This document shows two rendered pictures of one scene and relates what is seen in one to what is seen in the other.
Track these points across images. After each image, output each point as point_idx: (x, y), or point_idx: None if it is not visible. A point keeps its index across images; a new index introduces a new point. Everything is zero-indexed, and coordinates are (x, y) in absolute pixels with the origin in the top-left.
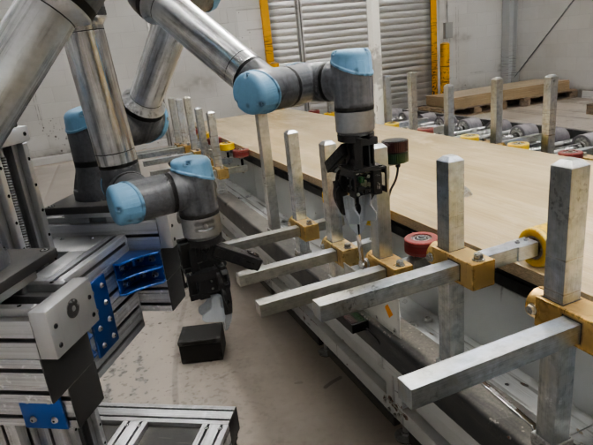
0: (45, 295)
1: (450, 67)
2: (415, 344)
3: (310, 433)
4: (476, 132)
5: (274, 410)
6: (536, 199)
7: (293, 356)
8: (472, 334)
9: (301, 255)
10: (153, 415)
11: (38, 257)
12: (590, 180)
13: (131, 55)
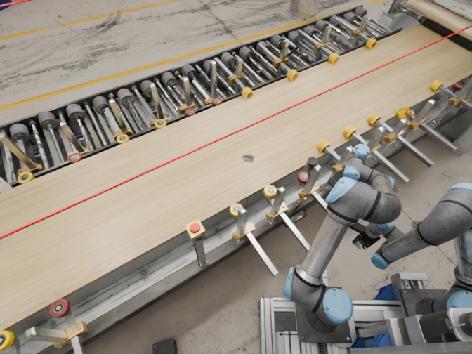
0: (409, 287)
1: None
2: None
3: (239, 274)
4: (53, 133)
5: (223, 295)
6: (260, 138)
7: (177, 293)
8: (289, 182)
9: (289, 225)
10: (270, 341)
11: (411, 289)
12: (238, 118)
13: None
